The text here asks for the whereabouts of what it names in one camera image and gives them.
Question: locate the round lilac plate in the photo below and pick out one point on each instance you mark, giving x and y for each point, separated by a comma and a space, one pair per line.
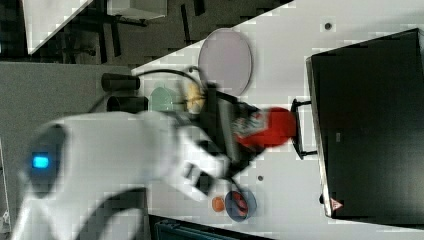
225, 59

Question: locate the black cylinder post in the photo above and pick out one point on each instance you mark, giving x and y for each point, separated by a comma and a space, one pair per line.
127, 104
119, 82

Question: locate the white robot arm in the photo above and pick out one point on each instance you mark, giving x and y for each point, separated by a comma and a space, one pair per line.
85, 177

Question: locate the red strawberry toy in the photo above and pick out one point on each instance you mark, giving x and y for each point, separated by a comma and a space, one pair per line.
241, 205

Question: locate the black toaster oven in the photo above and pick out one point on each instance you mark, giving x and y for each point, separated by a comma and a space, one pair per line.
367, 110

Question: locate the green perforated colander basket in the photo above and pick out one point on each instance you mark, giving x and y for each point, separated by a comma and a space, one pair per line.
164, 99

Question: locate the small orange fruit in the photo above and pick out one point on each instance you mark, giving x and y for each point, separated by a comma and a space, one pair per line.
218, 204

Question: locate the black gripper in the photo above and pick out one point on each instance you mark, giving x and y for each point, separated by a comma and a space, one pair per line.
216, 119

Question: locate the blue bowl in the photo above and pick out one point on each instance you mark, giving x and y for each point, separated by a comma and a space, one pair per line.
231, 209

